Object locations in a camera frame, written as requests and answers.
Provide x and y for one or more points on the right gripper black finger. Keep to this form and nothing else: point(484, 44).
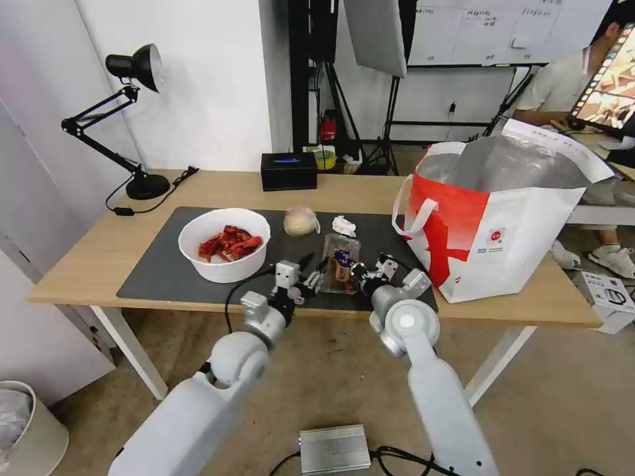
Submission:
point(385, 259)
point(356, 270)

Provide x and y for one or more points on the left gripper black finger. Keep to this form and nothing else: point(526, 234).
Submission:
point(306, 263)
point(311, 286)

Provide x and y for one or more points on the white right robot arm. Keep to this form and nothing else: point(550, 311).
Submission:
point(436, 387)

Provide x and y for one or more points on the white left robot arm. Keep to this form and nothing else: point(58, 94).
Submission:
point(198, 421)

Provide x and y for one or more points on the bun in clear bag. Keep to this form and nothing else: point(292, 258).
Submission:
point(300, 221)

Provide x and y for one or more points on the red white takeout bag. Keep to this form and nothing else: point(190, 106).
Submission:
point(516, 238)

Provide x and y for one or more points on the white trash bin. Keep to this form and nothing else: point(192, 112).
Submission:
point(34, 436)

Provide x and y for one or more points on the clear plastic snack wrapper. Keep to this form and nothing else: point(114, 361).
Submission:
point(340, 248)

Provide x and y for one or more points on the crumpled white tissue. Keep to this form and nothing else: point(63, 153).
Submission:
point(344, 225)

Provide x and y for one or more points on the white round bowl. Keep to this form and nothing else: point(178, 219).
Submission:
point(223, 270)

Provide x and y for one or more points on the red crayfish shells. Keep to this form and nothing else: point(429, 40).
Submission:
point(228, 243)

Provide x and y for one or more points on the black tissue box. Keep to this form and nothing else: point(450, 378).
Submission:
point(288, 173)

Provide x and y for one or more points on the yellow tape roll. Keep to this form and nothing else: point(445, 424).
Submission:
point(325, 158)

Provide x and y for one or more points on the black desk mat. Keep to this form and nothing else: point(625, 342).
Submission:
point(159, 263)

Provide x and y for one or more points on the black light stand tripod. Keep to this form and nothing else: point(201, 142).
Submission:
point(392, 124)

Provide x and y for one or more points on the red canister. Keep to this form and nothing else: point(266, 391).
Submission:
point(328, 129)

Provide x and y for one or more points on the silver power supply box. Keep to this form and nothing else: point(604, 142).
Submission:
point(335, 448)

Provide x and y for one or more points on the white table leg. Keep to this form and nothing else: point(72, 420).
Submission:
point(498, 364)
point(131, 347)

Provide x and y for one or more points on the black desk lamp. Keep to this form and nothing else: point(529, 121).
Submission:
point(146, 184)

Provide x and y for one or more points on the black metal rack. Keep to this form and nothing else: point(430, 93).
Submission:
point(302, 74)

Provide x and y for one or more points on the white softbox light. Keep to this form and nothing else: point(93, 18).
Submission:
point(374, 34)

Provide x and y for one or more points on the white cardboard box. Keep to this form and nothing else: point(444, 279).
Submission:
point(612, 302)

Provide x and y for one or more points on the whiteboard with writing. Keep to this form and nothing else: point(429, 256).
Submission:
point(461, 30)

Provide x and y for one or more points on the person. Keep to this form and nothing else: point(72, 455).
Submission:
point(555, 84)

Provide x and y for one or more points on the black computer monitor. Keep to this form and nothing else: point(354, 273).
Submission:
point(610, 84)

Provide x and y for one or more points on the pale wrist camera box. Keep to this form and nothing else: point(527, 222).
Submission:
point(285, 275)
point(388, 270)

